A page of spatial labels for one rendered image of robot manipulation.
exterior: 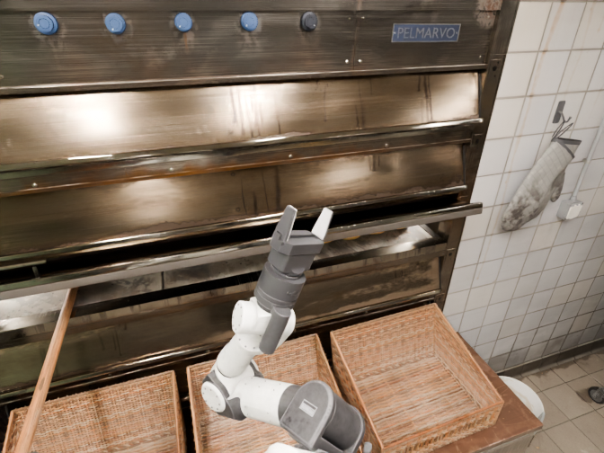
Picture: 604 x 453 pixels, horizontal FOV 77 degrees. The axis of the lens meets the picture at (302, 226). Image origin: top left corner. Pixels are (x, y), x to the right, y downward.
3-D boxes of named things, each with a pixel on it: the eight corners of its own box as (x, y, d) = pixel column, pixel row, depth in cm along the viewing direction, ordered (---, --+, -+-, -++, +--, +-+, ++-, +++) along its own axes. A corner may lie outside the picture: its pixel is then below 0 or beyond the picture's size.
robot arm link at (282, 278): (335, 248, 75) (313, 297, 79) (304, 225, 81) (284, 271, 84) (293, 251, 66) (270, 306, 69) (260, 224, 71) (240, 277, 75)
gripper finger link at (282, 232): (299, 211, 66) (287, 242, 68) (288, 203, 68) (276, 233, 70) (293, 211, 65) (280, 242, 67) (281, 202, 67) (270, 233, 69)
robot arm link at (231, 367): (251, 320, 90) (223, 357, 101) (218, 342, 82) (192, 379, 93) (280, 355, 87) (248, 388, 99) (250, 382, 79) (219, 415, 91)
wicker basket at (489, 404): (325, 372, 179) (327, 330, 165) (425, 341, 195) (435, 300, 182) (377, 475, 139) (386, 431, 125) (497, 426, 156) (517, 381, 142)
